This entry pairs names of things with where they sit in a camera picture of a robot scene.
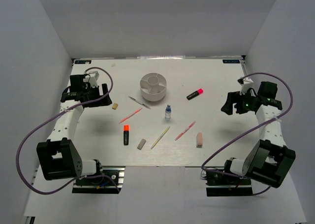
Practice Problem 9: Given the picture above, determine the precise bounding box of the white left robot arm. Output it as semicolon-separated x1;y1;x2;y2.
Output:
36;71;112;184

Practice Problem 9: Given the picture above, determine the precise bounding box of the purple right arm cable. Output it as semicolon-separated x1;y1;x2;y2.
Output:
200;72;294;196

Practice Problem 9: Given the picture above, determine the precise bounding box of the blue table label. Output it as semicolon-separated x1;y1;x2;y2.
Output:
222;59;240;64
74;60;92;64

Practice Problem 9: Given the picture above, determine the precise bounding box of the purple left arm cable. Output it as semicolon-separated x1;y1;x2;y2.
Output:
15;66;121;194

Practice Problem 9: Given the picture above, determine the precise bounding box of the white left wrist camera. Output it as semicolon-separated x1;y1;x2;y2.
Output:
84;71;99;88

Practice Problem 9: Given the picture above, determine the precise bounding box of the black highlighter pink cap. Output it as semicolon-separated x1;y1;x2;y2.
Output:
187;88;203;100

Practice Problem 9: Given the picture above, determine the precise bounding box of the white round divided organizer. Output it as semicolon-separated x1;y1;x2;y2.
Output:
140;73;167;102

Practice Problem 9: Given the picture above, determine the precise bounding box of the small tan eraser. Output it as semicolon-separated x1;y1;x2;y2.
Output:
112;103;118;110

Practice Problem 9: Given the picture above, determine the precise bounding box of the left blue table label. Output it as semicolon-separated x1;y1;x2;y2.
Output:
74;60;92;64

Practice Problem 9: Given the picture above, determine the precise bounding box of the slim pink highlighter pen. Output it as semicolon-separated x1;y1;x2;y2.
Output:
175;121;196;141

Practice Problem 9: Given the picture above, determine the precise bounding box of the black highlighter orange cap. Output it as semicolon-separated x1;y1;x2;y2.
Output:
123;125;129;146

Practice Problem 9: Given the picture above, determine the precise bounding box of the grey eraser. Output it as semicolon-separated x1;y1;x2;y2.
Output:
137;139;146;150

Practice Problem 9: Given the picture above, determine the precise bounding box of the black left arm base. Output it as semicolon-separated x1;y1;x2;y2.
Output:
72;166;125;194

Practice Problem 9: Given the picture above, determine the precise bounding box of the clear grey pen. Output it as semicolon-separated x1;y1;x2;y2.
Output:
128;96;151;109

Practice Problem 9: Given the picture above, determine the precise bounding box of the small blue-capped clear bottle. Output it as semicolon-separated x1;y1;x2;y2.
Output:
164;104;171;121

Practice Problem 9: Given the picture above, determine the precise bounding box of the pink eraser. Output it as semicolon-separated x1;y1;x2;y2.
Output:
196;132;203;148

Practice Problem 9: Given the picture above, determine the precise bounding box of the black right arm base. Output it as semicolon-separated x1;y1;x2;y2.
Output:
201;170;253;197

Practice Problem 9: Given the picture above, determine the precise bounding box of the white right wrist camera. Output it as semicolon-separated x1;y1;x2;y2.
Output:
237;77;253;95

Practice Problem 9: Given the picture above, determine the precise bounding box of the slim orange-red highlighter pen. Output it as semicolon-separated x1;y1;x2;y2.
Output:
119;108;142;124

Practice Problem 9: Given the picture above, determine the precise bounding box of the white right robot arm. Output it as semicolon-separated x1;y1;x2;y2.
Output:
221;77;296;188

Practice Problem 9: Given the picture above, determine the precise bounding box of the right blue table label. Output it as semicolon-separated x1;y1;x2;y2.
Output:
222;59;240;64

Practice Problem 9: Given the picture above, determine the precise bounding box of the slim yellow highlighter pen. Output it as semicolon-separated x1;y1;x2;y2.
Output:
150;126;170;150

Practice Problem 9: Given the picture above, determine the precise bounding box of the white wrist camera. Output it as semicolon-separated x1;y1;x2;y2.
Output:
237;77;253;95
84;71;99;88

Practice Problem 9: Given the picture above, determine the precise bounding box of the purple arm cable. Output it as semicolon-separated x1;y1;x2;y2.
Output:
15;66;121;194
200;72;294;196

